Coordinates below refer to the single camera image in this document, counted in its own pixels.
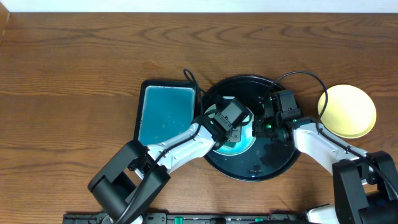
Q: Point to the yellow plate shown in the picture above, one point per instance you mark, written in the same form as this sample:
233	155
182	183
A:
347	111

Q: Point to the round black tray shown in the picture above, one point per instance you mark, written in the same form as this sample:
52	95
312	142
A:
265	159

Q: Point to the black rectangular water tray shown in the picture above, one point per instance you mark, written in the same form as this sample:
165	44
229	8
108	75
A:
166	109

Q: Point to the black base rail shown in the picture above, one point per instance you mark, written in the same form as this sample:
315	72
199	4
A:
163	218

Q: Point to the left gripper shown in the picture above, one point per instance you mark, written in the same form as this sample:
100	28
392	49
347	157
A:
234	135

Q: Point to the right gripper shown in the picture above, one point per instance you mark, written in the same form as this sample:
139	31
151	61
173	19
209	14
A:
257	130

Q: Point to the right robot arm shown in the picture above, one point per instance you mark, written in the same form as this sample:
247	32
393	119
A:
364	184

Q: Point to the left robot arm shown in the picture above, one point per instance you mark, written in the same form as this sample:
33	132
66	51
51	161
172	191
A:
135	175

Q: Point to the light blue plate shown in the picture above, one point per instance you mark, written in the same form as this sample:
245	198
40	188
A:
219	105

